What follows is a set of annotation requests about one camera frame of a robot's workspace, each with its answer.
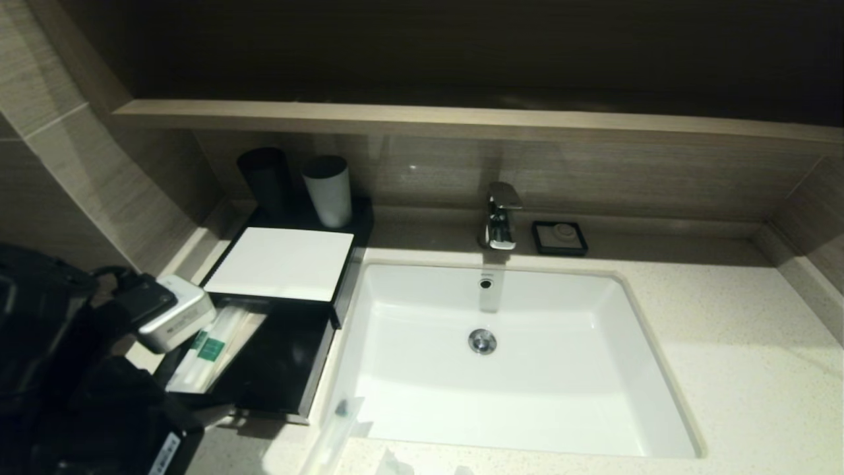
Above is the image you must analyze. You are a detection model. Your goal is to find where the glossy black box drawer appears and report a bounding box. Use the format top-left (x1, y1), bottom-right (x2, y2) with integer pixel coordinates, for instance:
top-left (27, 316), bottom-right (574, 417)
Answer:
top-left (153, 296), bottom-right (338, 425)

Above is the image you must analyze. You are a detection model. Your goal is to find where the grey plastic cup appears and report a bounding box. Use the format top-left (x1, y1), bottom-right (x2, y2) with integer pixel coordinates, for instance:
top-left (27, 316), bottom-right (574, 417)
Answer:
top-left (301, 155), bottom-right (353, 229)

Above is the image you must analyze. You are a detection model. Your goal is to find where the black box with white top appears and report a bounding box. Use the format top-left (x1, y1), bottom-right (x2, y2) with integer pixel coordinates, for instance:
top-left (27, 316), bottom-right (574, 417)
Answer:
top-left (198, 195), bottom-right (375, 331)

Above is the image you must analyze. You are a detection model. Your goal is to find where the slim white sachet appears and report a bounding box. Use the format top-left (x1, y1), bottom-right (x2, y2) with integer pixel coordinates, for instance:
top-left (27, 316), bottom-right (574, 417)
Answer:
top-left (165, 330), bottom-right (202, 394)

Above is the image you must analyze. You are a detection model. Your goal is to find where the white packet in drawer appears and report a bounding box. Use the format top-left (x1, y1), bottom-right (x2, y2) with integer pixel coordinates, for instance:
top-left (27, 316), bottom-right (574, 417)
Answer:
top-left (173, 306), bottom-right (250, 394)

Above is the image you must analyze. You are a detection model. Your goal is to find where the black cup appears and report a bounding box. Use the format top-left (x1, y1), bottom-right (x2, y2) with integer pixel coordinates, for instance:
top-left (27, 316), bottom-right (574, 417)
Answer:
top-left (237, 146), bottom-right (294, 215)

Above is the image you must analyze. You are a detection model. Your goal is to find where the chrome sink drain plug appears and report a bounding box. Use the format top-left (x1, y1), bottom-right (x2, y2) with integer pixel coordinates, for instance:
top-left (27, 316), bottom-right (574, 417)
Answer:
top-left (468, 327), bottom-right (498, 355)

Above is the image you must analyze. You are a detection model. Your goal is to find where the white ceramic sink basin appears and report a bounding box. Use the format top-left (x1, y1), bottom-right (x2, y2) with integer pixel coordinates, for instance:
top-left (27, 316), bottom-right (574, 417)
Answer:
top-left (321, 261), bottom-right (705, 459)

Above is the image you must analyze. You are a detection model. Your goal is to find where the chrome faucet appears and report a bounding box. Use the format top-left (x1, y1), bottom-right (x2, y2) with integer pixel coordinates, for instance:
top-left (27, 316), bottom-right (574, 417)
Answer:
top-left (479, 181), bottom-right (524, 250)

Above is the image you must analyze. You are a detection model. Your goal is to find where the black square soap dish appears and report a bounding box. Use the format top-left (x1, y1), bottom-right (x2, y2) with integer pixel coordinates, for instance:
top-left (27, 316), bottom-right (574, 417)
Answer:
top-left (531, 220), bottom-right (589, 257)

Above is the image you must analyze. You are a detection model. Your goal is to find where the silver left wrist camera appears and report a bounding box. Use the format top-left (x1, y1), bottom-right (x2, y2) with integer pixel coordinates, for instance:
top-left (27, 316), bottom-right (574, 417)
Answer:
top-left (135, 274), bottom-right (218, 354)

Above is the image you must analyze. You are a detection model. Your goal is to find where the wooden wall ledge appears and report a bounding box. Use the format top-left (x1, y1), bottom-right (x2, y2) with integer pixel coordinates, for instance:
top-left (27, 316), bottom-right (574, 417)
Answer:
top-left (112, 99), bottom-right (844, 157)

